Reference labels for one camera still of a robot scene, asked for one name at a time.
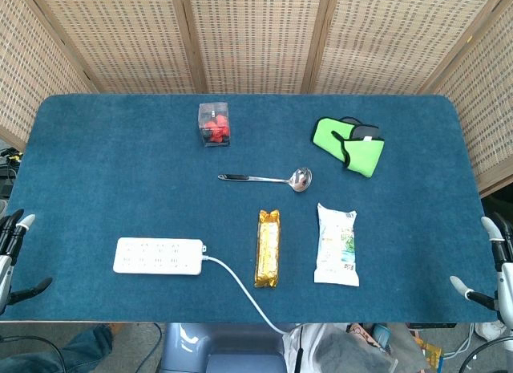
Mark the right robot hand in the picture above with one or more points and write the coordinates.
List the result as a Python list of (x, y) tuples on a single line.
[(499, 264)]

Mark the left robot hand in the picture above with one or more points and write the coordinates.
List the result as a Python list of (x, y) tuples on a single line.
[(9, 244)]

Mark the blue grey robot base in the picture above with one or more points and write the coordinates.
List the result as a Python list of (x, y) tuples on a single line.
[(220, 349)]

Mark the white power strip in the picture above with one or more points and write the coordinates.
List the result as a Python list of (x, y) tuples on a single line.
[(158, 256)]

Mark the white shoe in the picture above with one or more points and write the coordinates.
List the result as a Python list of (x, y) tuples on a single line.
[(489, 331)]

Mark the blue jeans leg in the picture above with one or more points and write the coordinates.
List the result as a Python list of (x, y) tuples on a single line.
[(60, 351)]

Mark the white snack packet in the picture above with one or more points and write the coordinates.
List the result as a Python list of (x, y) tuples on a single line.
[(337, 246)]

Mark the green oven mitt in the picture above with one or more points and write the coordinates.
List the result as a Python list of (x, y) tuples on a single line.
[(348, 144)]

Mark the gold foil snack bar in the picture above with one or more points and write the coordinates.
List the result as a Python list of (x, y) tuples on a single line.
[(267, 248)]

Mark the clear box red items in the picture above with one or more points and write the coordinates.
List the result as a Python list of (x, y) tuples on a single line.
[(215, 124)]

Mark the blue table mat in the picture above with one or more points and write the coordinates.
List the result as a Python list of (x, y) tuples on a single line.
[(248, 212)]

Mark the woven bamboo folding screen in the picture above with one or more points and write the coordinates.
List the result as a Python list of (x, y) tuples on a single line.
[(256, 36)]

